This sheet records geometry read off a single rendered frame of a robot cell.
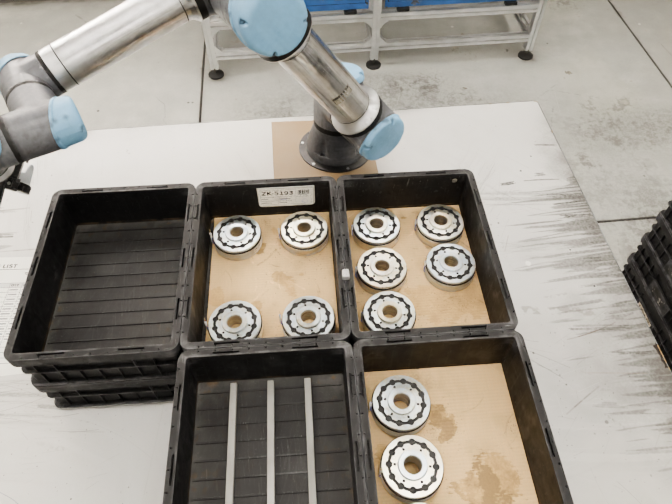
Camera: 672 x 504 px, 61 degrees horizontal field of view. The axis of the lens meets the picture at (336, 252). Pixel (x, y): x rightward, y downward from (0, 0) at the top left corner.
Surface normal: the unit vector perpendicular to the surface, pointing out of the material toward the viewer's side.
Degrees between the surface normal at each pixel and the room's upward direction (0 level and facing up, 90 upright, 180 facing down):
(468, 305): 0
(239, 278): 0
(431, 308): 0
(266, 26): 82
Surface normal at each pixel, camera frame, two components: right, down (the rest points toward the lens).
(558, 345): 0.00, -0.60
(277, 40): 0.46, 0.62
